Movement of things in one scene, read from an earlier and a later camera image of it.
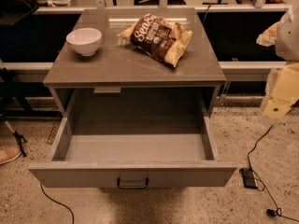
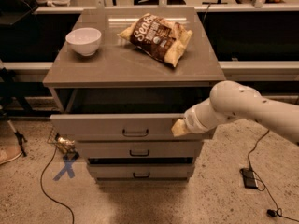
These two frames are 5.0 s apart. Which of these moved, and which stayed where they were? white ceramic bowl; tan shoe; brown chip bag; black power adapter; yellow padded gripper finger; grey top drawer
Moved: grey top drawer; yellow padded gripper finger
Stayed: brown chip bag; white ceramic bowl; tan shoe; black power adapter
